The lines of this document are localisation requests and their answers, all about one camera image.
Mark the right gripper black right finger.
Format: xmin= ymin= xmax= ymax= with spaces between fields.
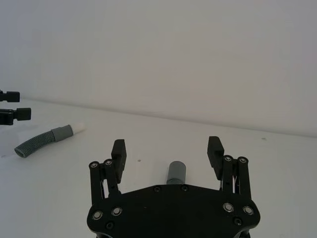
xmin=207 ymin=136 xmax=252 ymax=201

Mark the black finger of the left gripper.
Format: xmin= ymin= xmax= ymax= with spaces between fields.
xmin=0 ymin=107 xmax=32 ymax=126
xmin=0 ymin=90 xmax=21 ymax=103

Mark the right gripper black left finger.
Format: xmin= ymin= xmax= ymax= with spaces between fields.
xmin=89 ymin=139 xmax=127 ymax=207

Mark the white table cloth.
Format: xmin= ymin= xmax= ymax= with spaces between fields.
xmin=0 ymin=98 xmax=317 ymax=238

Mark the grey corrugated hose white tip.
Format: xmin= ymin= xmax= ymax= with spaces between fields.
xmin=14 ymin=122 xmax=87 ymax=159

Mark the grey hose with smooth cuff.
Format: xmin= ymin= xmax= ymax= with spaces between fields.
xmin=166 ymin=161 xmax=187 ymax=185

